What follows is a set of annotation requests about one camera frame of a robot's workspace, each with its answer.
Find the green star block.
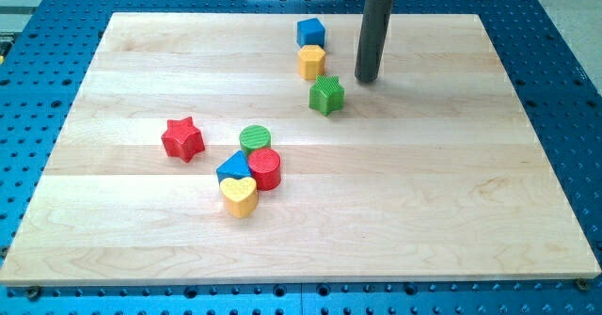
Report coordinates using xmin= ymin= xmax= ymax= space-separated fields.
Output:
xmin=309 ymin=75 xmax=345 ymax=116

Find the red star block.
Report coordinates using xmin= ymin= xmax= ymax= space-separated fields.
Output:
xmin=161 ymin=117 xmax=205 ymax=163

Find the red cylinder block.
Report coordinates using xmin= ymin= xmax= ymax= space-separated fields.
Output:
xmin=247 ymin=149 xmax=281 ymax=191

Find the green cylinder block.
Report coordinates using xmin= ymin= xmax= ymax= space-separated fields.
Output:
xmin=239 ymin=125 xmax=271 ymax=156

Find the blue triangle block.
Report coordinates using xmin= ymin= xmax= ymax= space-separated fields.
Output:
xmin=216 ymin=150 xmax=252 ymax=182

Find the yellow heart block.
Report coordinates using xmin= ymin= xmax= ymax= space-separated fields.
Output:
xmin=220 ymin=177 xmax=259 ymax=218

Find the yellow hexagon block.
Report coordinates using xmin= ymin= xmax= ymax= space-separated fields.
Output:
xmin=297 ymin=45 xmax=326 ymax=80

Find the wooden board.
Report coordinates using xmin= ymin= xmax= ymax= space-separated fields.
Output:
xmin=1 ymin=12 xmax=600 ymax=286

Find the blue cube block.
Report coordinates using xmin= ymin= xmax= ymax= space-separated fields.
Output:
xmin=296 ymin=18 xmax=325 ymax=47

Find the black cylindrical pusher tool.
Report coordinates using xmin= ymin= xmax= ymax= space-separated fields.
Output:
xmin=355 ymin=0 xmax=394 ymax=84

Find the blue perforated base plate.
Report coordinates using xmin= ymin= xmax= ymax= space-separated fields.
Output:
xmin=1 ymin=0 xmax=601 ymax=314

